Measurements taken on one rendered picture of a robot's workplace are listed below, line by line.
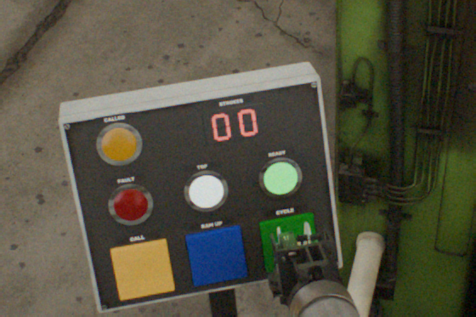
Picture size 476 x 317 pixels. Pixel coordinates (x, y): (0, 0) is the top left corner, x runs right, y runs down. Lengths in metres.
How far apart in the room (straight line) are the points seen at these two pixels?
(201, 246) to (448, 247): 0.61
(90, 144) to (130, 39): 1.83
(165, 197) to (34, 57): 1.84
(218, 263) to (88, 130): 0.25
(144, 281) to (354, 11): 0.48
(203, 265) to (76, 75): 1.74
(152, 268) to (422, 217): 0.58
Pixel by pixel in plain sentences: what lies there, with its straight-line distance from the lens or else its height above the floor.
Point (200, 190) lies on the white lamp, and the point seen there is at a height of 1.09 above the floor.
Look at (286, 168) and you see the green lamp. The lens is 1.45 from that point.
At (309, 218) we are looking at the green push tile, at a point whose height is 1.04.
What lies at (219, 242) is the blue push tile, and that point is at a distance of 1.48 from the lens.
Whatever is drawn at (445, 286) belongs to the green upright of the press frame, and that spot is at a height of 0.52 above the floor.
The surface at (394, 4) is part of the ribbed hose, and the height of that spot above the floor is 1.21.
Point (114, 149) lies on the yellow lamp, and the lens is 1.42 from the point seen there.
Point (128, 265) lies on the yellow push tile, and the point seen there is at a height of 1.02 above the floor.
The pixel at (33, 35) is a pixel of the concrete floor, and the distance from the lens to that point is 3.32.
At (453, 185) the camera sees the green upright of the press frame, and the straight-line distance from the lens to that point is 1.82.
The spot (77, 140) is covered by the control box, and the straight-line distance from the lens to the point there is 1.42.
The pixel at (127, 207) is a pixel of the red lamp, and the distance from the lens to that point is 1.45.
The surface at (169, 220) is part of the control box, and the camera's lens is 1.46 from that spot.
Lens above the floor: 2.23
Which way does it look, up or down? 50 degrees down
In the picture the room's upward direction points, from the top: 3 degrees counter-clockwise
